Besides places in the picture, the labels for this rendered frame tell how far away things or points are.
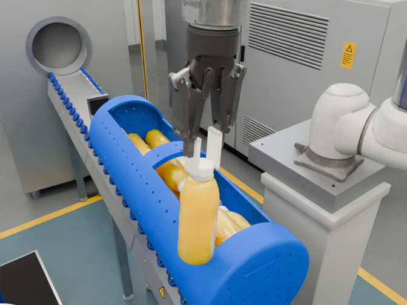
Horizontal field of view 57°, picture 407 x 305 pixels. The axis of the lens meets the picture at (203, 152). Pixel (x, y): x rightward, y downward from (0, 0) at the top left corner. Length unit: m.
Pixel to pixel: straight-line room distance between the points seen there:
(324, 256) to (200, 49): 0.97
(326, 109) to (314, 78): 1.27
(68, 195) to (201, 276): 2.34
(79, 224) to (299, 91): 1.75
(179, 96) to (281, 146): 0.91
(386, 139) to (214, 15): 0.76
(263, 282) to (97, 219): 2.04
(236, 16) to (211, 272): 0.49
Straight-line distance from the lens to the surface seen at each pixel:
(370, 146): 1.19
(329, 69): 2.39
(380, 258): 2.65
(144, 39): 1.98
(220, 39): 0.52
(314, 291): 1.48
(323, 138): 1.23
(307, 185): 1.26
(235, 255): 0.76
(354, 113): 1.19
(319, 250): 1.35
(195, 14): 0.51
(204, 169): 0.61
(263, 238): 0.78
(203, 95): 0.55
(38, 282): 2.27
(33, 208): 3.02
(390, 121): 1.13
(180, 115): 0.54
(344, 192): 1.24
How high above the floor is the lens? 1.78
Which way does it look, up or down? 32 degrees down
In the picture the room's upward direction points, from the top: straight up
